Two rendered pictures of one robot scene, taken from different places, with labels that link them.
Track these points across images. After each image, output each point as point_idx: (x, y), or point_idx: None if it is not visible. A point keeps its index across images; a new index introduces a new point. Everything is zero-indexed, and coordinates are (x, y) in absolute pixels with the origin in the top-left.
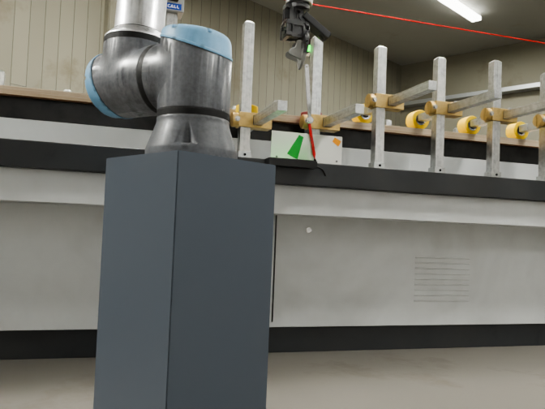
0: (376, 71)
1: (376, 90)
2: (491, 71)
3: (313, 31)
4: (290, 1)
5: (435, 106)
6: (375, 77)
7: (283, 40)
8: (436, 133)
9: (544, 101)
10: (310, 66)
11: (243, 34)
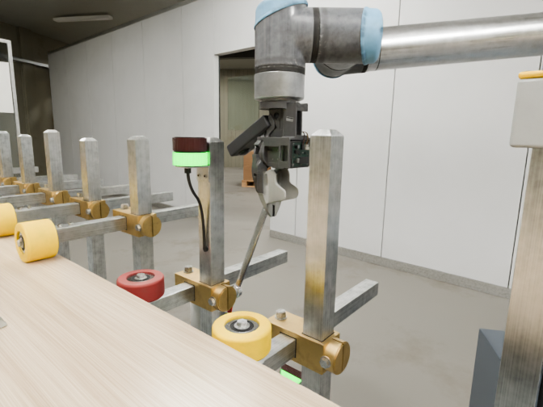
0: (147, 178)
1: (150, 208)
2: (56, 144)
3: (253, 143)
4: (300, 99)
5: (109, 209)
6: (143, 187)
7: (289, 168)
8: (103, 241)
9: (122, 186)
10: (212, 195)
11: (338, 164)
